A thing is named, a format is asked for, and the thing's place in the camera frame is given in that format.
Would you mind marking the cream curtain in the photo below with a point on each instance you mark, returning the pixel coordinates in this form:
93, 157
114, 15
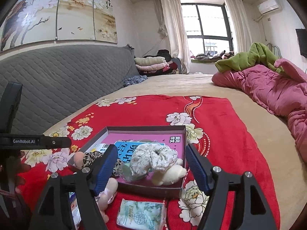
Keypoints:
241, 25
171, 25

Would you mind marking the white air conditioner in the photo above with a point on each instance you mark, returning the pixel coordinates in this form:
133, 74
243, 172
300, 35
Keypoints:
268, 6

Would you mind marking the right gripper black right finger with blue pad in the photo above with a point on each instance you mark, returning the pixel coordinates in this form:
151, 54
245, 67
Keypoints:
251, 209

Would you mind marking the white floral scrunchie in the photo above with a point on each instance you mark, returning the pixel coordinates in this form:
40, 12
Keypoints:
152, 156

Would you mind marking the blossom wall painting panels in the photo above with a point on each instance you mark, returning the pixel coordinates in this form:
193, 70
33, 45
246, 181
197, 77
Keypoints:
32, 21

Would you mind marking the right cream curtain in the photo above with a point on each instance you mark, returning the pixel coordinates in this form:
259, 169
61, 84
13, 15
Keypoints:
241, 25

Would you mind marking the black wall television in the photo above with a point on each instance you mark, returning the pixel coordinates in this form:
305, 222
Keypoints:
302, 41

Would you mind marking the green sponge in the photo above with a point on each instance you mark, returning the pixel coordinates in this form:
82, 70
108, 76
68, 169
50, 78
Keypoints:
127, 175

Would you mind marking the green blanket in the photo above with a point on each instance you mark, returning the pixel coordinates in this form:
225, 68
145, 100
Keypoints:
257, 54

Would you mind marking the grey quilted sofa back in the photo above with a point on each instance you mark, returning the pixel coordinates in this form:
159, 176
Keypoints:
58, 81

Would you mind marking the left cream curtain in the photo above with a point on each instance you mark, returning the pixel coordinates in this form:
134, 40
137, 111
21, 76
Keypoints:
171, 25

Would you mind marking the blue white tissue pack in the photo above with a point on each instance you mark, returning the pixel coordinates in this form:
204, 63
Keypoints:
74, 209

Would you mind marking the pink plush bunny keychain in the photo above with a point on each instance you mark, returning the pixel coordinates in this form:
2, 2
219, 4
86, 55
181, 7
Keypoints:
106, 197

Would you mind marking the person's left hand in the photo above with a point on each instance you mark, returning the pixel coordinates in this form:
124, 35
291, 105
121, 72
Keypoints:
19, 169

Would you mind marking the stack of folded blankets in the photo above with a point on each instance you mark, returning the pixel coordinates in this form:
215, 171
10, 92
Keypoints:
160, 64

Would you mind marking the black framed window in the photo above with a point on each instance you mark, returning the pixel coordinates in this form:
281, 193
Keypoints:
207, 29

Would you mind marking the pink powder puff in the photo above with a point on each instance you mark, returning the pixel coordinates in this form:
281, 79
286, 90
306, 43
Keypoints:
78, 159

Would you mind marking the cream plush bunny purple bow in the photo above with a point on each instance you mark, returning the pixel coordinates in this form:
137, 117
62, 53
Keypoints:
171, 176

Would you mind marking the pink quilt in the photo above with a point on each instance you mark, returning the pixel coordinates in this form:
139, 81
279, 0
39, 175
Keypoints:
282, 95

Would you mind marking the leopard print scrunchie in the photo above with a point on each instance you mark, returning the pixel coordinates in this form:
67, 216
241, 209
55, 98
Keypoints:
90, 157

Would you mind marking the shallow box pink book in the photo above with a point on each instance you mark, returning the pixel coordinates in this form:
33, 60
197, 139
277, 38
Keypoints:
127, 139

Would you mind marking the green floral tissue pack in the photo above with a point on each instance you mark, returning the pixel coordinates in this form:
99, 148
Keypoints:
143, 215

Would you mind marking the blue patterned cloth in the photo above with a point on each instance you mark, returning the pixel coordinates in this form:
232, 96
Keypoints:
135, 80

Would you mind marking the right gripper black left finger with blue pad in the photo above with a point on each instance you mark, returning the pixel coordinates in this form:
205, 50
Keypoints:
53, 209

